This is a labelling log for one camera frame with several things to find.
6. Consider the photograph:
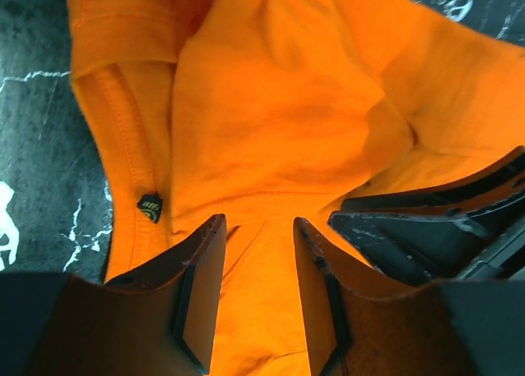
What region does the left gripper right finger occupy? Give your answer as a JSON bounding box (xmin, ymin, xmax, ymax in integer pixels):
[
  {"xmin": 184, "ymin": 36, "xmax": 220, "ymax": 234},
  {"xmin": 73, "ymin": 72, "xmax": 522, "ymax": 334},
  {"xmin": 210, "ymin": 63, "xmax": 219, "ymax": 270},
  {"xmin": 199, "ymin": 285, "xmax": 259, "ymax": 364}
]
[{"xmin": 293, "ymin": 218, "xmax": 463, "ymax": 375}]

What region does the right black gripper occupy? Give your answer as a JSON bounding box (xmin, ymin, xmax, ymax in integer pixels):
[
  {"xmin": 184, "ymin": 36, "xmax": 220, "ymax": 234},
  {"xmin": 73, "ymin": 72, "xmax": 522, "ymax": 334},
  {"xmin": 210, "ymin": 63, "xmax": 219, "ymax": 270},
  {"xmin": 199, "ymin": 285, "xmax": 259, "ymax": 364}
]
[{"xmin": 329, "ymin": 146, "xmax": 524, "ymax": 287}]

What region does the orange t shirt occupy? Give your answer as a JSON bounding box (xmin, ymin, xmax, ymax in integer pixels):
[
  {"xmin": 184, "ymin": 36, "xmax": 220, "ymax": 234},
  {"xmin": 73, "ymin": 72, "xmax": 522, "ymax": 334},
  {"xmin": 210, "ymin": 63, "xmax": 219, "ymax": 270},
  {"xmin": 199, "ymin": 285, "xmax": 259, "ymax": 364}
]
[{"xmin": 65, "ymin": 0, "xmax": 525, "ymax": 376}]

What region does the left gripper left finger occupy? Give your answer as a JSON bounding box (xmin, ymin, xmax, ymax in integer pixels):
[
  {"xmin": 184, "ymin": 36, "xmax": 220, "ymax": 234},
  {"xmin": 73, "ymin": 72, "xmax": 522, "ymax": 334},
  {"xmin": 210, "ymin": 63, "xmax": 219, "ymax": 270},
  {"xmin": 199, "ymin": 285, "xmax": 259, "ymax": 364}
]
[{"xmin": 48, "ymin": 214, "xmax": 226, "ymax": 375}]

